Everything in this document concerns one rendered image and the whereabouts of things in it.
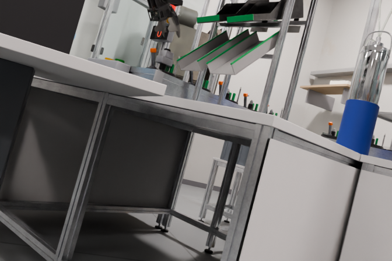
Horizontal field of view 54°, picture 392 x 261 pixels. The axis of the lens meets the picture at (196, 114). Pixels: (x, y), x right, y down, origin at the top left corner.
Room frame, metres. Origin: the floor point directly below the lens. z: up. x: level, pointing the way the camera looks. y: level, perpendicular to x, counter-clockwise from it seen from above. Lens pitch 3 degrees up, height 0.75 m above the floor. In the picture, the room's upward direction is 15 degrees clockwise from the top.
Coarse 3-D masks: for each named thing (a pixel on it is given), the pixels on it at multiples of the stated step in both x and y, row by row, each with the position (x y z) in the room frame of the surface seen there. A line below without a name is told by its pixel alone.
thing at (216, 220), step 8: (232, 144) 2.74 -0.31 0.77; (240, 144) 2.75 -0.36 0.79; (232, 152) 2.74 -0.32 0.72; (232, 160) 2.72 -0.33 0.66; (232, 168) 2.73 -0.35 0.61; (224, 176) 2.74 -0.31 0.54; (232, 176) 2.75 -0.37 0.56; (224, 184) 2.74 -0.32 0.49; (224, 192) 2.72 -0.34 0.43; (224, 200) 2.74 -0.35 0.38; (216, 208) 2.74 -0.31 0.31; (224, 208) 2.75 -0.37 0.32; (216, 216) 2.73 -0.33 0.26; (216, 224) 2.72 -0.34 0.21; (208, 240) 2.74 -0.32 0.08; (208, 248) 2.75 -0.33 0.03
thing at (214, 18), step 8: (248, 0) 1.46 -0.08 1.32; (256, 0) 1.49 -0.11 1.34; (264, 0) 1.51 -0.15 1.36; (224, 8) 1.56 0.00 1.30; (232, 8) 1.58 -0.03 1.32; (240, 8) 1.45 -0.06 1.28; (248, 8) 1.47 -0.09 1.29; (208, 16) 1.43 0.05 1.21; (216, 16) 1.39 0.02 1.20; (224, 16) 1.40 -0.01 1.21
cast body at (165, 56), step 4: (164, 48) 1.67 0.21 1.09; (160, 52) 1.67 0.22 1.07; (164, 52) 1.65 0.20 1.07; (168, 52) 1.65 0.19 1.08; (160, 56) 1.65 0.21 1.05; (164, 56) 1.65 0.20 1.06; (168, 56) 1.66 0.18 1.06; (172, 56) 1.67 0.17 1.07; (156, 60) 1.66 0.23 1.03; (160, 60) 1.64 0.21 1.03; (164, 60) 1.65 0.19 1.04; (168, 60) 1.66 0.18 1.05; (172, 60) 1.68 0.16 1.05; (168, 64) 1.67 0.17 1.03
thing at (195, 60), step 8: (224, 32) 1.57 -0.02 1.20; (248, 32) 1.49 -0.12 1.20; (216, 40) 1.56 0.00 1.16; (224, 40) 1.58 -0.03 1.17; (232, 40) 1.44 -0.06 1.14; (240, 40) 1.47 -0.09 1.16; (200, 48) 1.51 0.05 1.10; (208, 48) 1.54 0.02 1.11; (216, 48) 1.40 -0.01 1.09; (224, 48) 1.42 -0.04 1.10; (184, 56) 1.47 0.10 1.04; (192, 56) 1.50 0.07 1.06; (200, 56) 1.52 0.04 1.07; (208, 56) 1.38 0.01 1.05; (184, 64) 1.48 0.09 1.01; (192, 64) 1.48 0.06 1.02; (200, 64) 1.37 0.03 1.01
